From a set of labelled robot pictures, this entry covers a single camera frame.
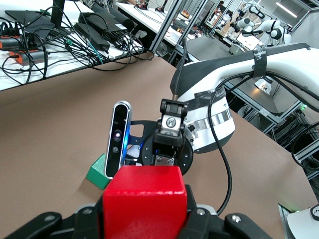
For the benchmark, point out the aluminium frame rack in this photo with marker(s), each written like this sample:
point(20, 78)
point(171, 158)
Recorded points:
point(274, 109)

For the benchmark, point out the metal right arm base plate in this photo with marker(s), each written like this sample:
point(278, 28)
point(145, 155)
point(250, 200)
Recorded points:
point(282, 219)

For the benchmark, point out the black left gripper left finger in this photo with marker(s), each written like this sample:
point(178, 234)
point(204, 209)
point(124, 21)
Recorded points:
point(91, 224)

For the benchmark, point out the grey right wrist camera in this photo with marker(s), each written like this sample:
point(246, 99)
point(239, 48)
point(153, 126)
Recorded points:
point(117, 139)

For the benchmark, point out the black monitor stand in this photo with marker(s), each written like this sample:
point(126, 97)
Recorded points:
point(57, 12)

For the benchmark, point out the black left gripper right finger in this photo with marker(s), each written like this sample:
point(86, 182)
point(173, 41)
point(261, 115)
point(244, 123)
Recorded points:
point(193, 219)

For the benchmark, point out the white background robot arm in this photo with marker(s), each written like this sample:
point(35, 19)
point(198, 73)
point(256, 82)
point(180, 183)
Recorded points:
point(274, 32)
point(249, 23)

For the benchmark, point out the white background table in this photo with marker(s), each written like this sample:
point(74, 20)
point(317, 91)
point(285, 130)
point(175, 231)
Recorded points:
point(149, 15)

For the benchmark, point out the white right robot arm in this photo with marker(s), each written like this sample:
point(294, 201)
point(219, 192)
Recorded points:
point(286, 61)

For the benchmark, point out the red block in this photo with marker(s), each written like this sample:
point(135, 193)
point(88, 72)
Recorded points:
point(144, 199)

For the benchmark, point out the black power brick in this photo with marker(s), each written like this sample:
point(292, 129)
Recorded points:
point(92, 35)
point(104, 21)

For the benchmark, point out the grey background table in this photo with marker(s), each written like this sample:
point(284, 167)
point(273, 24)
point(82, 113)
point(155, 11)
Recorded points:
point(207, 47)

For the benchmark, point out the aluminium frame post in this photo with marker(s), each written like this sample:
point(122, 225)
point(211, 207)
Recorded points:
point(164, 25)
point(187, 27)

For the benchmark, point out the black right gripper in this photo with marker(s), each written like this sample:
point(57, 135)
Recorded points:
point(167, 140)

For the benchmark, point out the green block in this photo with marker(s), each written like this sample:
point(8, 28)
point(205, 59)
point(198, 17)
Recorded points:
point(97, 174)

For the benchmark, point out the orange black power strip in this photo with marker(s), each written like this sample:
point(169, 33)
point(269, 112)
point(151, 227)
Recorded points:
point(10, 41)
point(27, 56)

